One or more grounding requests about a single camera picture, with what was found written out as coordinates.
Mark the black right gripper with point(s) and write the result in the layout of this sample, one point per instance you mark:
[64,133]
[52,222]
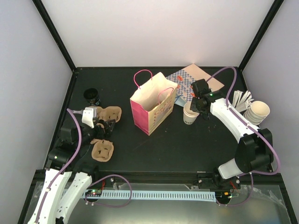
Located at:
[193,107]

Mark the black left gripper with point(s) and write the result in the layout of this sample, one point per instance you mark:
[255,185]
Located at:
[108,131]

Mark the cream pink Cakes paper bag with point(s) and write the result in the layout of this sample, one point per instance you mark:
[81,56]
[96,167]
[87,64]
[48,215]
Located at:
[153,101]

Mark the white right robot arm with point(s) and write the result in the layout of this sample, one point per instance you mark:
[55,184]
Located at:
[254,148]

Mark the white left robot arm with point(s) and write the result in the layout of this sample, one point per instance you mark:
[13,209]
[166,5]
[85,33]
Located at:
[66,178]

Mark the black open coffee cup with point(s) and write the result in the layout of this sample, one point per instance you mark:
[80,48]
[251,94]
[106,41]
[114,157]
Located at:
[91,95]

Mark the blue checkered bakery paper bag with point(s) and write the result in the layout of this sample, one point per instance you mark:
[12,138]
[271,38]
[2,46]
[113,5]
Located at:
[184,78]

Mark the tall white paper cup stack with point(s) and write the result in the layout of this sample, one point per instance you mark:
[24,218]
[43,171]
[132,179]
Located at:
[257,112]

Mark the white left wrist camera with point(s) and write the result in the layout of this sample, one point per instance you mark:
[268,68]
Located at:
[88,114]

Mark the white slotted cable rail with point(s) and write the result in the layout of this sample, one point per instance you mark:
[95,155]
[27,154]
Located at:
[155,195]

